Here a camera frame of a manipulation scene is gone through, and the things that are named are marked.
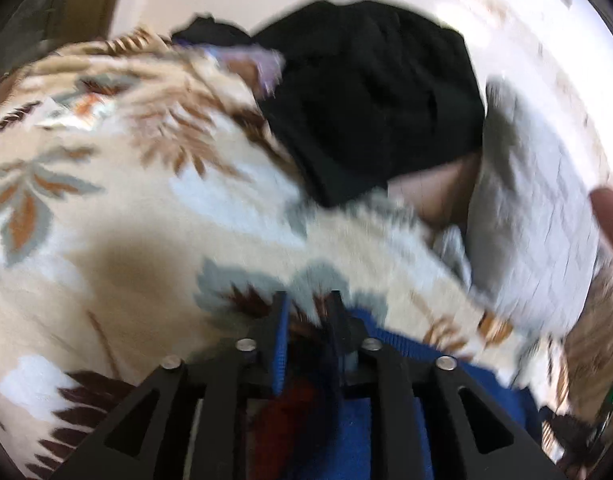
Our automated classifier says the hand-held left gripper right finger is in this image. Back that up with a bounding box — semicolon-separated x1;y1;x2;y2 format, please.
327;290;563;480

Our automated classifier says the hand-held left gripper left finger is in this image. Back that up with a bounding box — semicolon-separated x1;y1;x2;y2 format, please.
51;290;290;480

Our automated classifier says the red and blue sweater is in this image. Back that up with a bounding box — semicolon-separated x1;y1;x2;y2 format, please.
246;307;543;480

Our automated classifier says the striped floral headboard cushion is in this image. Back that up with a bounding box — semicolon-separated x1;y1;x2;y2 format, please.
557;259;613;413

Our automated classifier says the beige pillow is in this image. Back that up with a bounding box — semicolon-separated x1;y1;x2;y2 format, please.
389;152;483;227

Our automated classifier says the leaf print bed blanket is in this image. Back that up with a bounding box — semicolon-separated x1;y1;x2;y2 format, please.
0;27;562;480

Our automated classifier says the brown pink bolster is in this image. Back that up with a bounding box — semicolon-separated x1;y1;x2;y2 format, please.
589;187;613;257

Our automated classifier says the grey quilted pillow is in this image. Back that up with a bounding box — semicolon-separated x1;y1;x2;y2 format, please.
431;79;608;337

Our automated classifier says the black garment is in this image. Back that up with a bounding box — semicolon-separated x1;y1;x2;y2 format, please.
250;0;488;209

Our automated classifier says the purple cloth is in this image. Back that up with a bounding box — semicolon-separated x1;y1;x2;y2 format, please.
205;44;288;98

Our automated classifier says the small card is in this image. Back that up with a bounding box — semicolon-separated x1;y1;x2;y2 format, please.
35;104;118;133

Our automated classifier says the small dark cloth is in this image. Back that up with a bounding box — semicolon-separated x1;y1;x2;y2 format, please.
170;16;253;51

